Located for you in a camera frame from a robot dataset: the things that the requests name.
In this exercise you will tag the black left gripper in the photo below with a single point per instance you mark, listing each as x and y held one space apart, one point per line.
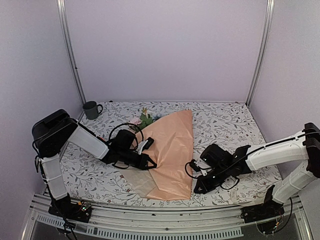
141 163

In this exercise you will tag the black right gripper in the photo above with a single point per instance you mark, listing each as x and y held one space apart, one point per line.
205 188

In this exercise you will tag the white lace ribbon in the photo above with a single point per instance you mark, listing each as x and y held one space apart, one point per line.
234 197

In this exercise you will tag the pale pink white flower stem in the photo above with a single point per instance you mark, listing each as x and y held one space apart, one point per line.
145 118

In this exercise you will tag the beige wrapping paper sheet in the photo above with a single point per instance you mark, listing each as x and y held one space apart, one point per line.
173 147

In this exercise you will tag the blue fake flower stem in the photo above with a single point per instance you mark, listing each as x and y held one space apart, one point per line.
156 117

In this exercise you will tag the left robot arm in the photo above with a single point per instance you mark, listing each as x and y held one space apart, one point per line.
53 132

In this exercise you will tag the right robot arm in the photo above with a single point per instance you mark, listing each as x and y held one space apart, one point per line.
304 146

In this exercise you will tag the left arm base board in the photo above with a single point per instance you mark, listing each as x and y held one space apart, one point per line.
71 211

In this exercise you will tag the right arm base board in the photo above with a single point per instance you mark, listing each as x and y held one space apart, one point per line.
271 214

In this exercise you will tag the dark grey mug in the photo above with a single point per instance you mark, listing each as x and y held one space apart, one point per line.
92 110

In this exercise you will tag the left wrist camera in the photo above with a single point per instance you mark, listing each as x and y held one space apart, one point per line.
144 145

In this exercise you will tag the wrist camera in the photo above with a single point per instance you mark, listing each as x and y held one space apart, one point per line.
194 166
144 145

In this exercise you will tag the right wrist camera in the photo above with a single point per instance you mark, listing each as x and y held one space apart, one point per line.
194 166

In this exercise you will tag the left aluminium frame post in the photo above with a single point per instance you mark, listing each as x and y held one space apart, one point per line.
61 7

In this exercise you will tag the aluminium frame post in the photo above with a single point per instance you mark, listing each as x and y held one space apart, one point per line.
270 4
61 7

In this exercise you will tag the right aluminium frame post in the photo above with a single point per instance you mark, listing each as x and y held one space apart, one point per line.
270 4

